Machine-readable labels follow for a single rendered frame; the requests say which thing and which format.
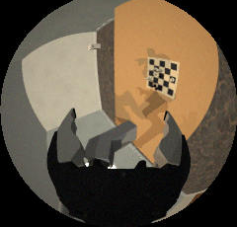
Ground black and cream chessboard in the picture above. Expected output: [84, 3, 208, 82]
[146, 57, 180, 100]

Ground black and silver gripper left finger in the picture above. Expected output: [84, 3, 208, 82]
[46, 108, 86, 198]

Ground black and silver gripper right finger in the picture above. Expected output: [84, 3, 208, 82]
[152, 111, 191, 199]

